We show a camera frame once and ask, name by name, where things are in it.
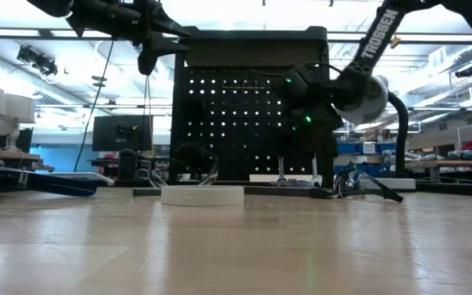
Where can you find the black ceiling fixture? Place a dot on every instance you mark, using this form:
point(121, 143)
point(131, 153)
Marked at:
point(37, 61)

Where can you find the white gooseneck desk lamp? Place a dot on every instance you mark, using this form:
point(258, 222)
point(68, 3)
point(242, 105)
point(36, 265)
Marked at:
point(373, 110)

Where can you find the white masking tape roll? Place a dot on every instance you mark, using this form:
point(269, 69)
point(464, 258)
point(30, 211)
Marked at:
point(203, 196)

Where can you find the wooden workbench with clutter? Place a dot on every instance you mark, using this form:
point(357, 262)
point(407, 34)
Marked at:
point(6, 155)

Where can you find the black aluminium table frame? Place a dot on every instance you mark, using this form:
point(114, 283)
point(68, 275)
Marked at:
point(457, 188)

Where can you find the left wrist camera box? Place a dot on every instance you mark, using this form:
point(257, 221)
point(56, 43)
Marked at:
point(148, 59)

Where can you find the silver combination wrench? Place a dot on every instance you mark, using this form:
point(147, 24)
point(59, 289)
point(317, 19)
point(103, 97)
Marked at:
point(315, 174)
point(282, 172)

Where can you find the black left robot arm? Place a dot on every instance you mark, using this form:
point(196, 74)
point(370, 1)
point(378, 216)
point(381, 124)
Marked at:
point(96, 16)

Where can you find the black peg board cart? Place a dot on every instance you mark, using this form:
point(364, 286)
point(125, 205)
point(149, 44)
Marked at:
point(240, 129)

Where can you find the black ceiling camera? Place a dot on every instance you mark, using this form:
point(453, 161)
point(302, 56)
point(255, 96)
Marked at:
point(464, 72)

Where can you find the black computer monitor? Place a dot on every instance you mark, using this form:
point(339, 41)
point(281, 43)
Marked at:
point(109, 135)

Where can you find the black office chair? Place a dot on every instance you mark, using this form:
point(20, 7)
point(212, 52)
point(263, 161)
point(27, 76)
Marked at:
point(127, 164)

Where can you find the wooden workbench with tools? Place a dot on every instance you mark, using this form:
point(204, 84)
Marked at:
point(457, 164)

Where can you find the black background box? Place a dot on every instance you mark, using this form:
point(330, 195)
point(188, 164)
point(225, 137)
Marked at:
point(24, 141)

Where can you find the blue storage bin row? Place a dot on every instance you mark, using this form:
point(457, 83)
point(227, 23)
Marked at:
point(367, 147)
point(377, 170)

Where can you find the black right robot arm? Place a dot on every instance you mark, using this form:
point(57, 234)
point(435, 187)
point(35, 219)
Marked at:
point(377, 34)

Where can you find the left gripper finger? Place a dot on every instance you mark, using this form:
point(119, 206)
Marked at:
point(168, 47)
point(170, 26)

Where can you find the yellow hanging tag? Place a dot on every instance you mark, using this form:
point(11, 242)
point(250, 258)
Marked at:
point(396, 42)

